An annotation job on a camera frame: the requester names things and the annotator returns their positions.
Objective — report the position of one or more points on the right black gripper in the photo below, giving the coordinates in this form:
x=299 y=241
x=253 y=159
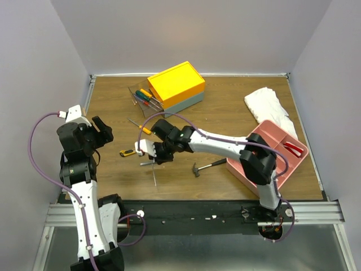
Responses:
x=159 y=154

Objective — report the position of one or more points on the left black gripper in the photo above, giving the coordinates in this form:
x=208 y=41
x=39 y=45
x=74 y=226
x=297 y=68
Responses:
x=105 y=132

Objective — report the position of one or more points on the orange screwdriver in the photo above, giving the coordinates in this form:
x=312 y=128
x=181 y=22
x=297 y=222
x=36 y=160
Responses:
x=148 y=95
x=143 y=129

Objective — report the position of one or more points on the transparent smoky drawer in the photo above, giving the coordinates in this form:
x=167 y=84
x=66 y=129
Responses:
x=144 y=109

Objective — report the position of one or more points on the blue red screwdriver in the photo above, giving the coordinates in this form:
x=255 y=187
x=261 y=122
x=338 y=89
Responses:
x=143 y=102

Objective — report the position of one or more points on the green handle screwdriver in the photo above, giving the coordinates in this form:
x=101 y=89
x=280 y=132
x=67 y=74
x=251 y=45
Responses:
x=151 y=101

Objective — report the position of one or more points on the yellow and grey drawer box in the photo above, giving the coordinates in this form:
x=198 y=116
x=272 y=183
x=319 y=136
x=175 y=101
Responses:
x=177 y=88

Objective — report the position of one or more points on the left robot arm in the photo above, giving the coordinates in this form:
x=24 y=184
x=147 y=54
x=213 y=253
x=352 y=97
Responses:
x=96 y=219

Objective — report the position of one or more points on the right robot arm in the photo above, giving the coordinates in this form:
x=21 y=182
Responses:
x=256 y=157

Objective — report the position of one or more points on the yellow utility knife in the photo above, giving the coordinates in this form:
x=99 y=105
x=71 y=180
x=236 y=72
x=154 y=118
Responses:
x=126 y=153

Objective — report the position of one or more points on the small black hammer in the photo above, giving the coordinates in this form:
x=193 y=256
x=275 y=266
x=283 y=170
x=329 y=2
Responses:
x=196 y=171

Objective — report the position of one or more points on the white folded cloth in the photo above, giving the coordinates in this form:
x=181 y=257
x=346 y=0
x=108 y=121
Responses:
x=265 y=105

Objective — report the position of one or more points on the pink divided tray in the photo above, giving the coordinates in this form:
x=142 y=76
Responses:
x=274 y=136

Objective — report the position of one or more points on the red white tool in tray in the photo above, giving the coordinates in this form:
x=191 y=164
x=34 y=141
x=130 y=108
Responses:
x=295 y=150

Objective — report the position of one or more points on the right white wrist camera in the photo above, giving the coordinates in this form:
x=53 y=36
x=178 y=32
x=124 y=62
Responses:
x=145 y=147

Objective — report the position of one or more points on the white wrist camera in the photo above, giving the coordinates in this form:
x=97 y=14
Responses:
x=75 y=114
x=145 y=147

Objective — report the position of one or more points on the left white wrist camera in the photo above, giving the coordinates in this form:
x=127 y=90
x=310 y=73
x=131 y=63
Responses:
x=75 y=114

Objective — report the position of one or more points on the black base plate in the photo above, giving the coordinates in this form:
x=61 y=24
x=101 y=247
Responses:
x=202 y=217

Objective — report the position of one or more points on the aluminium rail frame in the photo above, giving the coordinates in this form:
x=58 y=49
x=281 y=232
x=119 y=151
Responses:
x=315 y=240

